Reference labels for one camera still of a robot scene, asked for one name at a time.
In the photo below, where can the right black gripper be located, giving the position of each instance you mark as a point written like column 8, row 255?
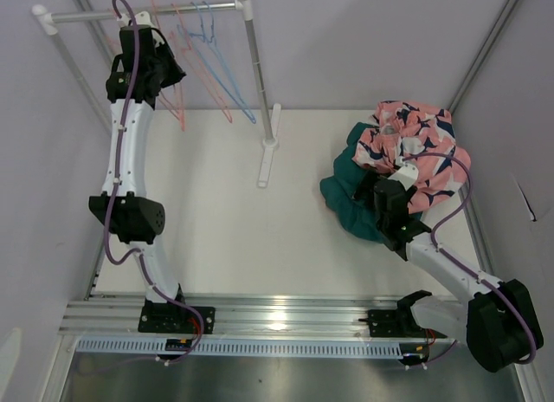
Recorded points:
column 367, row 182

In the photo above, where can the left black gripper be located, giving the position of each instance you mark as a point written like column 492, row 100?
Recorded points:
column 175, row 74

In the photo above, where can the teal shorts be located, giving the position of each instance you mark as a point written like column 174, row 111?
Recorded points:
column 338, row 190

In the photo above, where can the blue wire hanger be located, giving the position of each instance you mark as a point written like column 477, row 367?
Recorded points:
column 222, row 85
column 235, row 93

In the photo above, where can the pink patterned shorts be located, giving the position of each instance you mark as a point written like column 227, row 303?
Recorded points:
column 424, row 135

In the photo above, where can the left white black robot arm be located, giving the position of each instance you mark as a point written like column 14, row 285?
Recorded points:
column 144, row 67

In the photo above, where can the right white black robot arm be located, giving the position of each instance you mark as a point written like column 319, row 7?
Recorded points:
column 495, row 319

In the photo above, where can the metal clothes rack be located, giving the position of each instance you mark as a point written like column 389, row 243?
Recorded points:
column 270, row 115

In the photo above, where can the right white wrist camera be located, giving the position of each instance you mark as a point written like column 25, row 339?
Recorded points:
column 406, row 173

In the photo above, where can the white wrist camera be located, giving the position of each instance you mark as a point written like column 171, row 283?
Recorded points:
column 406, row 173
column 143, row 18

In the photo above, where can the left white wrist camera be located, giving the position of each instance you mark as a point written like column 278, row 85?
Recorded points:
column 143, row 18

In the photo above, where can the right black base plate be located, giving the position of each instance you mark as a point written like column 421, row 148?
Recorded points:
column 392, row 323

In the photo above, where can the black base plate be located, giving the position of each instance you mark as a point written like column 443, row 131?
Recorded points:
column 392, row 323
column 167, row 318

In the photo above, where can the aluminium mounting rail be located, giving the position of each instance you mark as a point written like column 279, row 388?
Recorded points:
column 271, row 317

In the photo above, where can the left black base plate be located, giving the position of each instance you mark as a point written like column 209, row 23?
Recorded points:
column 167, row 318

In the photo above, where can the white slotted cable duct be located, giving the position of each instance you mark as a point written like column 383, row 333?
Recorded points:
column 234, row 347

